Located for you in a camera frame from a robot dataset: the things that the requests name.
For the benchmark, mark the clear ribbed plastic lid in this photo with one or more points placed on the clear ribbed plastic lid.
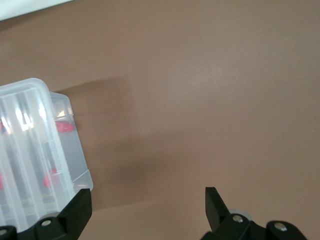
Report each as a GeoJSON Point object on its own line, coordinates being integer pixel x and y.
{"type": "Point", "coordinates": [25, 150]}

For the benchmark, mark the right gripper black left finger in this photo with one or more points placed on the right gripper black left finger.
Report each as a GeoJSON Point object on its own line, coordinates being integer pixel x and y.
{"type": "Point", "coordinates": [70, 217]}

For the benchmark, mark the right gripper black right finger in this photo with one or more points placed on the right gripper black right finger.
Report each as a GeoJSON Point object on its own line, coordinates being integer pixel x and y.
{"type": "Point", "coordinates": [225, 225]}

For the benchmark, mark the clear plastic storage box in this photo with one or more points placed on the clear plastic storage box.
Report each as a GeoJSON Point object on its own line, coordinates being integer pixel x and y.
{"type": "Point", "coordinates": [75, 155]}

